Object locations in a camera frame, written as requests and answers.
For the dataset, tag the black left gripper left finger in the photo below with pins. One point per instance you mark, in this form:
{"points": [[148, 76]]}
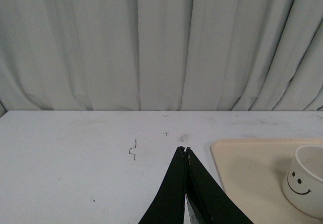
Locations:
{"points": [[168, 204]]}

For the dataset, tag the grey pleated curtain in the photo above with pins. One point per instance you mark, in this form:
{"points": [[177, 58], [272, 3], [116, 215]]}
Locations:
{"points": [[161, 55]]}

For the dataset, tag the beige rectangular plastic tray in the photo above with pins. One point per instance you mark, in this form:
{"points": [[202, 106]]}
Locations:
{"points": [[251, 172]]}

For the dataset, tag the cream mug with smiley face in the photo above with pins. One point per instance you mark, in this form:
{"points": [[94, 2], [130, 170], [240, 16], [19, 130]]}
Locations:
{"points": [[302, 184]]}

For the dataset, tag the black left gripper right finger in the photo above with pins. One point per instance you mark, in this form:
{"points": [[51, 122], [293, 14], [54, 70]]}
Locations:
{"points": [[203, 192]]}

